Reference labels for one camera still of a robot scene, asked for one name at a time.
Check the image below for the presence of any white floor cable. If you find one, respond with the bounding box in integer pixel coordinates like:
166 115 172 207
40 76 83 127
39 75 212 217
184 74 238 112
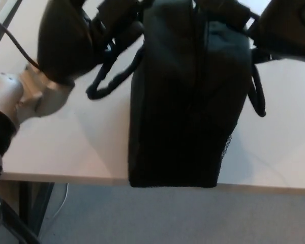
47 183 69 222

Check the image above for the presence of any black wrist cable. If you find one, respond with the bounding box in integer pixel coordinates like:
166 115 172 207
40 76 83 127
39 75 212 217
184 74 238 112
0 20 41 69

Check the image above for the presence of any black desk leg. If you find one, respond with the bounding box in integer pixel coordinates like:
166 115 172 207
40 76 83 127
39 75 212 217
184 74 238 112
18 181 54 237

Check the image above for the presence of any black diagonal desk frame bar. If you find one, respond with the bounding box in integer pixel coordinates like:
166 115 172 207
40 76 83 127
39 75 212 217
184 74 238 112
0 193 40 244

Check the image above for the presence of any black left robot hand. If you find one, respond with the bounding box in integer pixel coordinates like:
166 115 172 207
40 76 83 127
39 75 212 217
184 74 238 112
37 0 144 86

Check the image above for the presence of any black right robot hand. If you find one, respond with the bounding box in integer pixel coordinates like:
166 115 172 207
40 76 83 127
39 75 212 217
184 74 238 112
233 0 305 72

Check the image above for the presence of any black fabric lunch bag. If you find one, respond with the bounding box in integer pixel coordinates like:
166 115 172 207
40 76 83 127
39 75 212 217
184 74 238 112
86 0 267 189

